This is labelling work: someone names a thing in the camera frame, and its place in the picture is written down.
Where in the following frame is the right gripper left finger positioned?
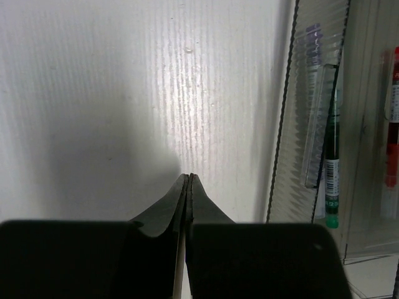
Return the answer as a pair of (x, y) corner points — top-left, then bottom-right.
(1, 174), (189, 298)

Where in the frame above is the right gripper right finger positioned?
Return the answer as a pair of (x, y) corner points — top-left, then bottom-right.
(186, 174), (352, 298)

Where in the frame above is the clear plastic drawer organizer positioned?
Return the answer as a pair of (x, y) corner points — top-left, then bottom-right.
(266, 1), (398, 260)

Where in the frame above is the green refill pen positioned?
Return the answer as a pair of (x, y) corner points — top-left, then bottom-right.
(324, 89), (341, 229)

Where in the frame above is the red refill pen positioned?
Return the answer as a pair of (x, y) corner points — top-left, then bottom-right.
(381, 46), (398, 219)

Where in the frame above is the dark blue pen refill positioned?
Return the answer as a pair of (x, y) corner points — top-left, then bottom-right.
(304, 23), (323, 176)

